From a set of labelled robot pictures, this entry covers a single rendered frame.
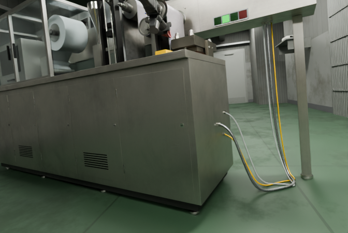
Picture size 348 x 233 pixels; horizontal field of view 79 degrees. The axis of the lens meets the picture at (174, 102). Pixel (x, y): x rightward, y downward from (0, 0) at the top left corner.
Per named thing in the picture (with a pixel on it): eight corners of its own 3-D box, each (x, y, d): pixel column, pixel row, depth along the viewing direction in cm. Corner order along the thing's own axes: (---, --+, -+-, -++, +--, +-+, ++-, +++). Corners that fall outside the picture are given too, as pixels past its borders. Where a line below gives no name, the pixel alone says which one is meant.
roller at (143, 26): (139, 36, 151) (138, 19, 150) (159, 42, 173) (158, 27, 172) (153, 32, 145) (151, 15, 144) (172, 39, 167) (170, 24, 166)
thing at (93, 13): (91, 76, 186) (84, 11, 184) (103, 76, 198) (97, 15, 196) (102, 74, 179) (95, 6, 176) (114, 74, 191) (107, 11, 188)
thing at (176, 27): (169, 44, 139) (166, 16, 138) (185, 49, 160) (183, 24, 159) (169, 44, 139) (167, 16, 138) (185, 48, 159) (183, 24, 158)
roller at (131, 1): (124, 20, 158) (121, 1, 157) (144, 27, 180) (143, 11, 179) (138, 15, 151) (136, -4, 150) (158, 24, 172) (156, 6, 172)
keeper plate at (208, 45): (205, 57, 141) (204, 40, 140) (211, 58, 149) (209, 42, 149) (209, 56, 139) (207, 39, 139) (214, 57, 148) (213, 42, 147)
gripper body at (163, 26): (170, 31, 131) (164, 23, 126) (157, 34, 136) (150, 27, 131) (172, 23, 134) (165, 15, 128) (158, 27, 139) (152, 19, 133)
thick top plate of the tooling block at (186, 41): (172, 49, 134) (171, 39, 134) (197, 55, 169) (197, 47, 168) (194, 44, 126) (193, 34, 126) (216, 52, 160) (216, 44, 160)
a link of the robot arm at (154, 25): (159, 2, 119) (145, 4, 121) (157, 17, 114) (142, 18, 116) (164, 18, 130) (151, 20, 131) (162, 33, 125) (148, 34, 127)
